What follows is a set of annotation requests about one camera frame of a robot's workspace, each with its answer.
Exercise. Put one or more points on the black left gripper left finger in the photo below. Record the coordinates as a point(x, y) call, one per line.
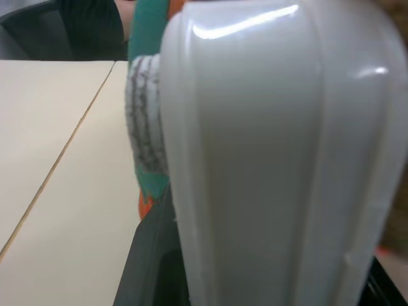
point(150, 255)

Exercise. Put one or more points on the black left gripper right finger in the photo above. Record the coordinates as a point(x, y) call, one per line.
point(387, 283)

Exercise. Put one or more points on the person in black top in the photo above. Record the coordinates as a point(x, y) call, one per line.
point(95, 28)

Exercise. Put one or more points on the dark grey chair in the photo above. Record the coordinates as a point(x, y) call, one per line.
point(28, 35)

